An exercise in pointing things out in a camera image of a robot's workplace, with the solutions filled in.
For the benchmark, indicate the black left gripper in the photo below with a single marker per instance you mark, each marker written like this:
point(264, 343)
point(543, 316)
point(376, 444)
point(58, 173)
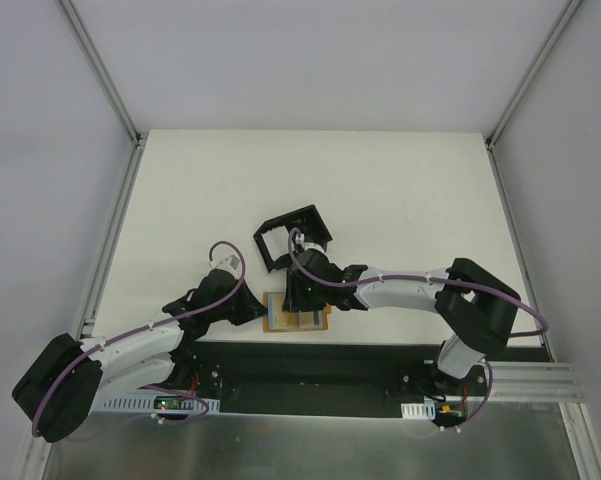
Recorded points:
point(243, 304)

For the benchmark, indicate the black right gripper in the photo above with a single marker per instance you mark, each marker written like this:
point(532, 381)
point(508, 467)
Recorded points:
point(300, 302)

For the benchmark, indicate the yellow leather card holder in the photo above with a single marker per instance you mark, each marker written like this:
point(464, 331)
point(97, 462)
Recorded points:
point(308, 321)

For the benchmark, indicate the black plastic card box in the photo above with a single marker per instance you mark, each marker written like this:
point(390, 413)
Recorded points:
point(304, 225)

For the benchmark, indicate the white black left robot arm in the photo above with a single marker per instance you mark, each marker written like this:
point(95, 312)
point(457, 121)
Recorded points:
point(47, 399)

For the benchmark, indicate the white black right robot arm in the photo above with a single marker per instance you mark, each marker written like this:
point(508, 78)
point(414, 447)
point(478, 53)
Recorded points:
point(477, 307)

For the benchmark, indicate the white cards in box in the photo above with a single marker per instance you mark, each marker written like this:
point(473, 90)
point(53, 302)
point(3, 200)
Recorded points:
point(276, 242)

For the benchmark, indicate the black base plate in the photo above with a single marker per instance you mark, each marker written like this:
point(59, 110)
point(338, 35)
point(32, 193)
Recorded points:
point(317, 380)

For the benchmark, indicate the white cable duct left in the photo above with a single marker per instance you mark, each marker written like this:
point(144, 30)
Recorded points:
point(158, 402)

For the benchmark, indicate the white cable duct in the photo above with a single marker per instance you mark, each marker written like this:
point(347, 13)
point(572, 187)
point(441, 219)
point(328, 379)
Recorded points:
point(425, 410)
point(158, 402)

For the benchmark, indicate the white cable duct right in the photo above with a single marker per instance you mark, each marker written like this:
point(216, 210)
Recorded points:
point(425, 410)

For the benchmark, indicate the aluminium front cross rail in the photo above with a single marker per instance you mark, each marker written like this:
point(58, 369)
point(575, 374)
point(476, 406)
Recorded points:
point(504, 381)

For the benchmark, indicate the aluminium frame rail right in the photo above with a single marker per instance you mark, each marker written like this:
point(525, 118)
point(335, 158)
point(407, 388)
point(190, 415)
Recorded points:
point(533, 151)

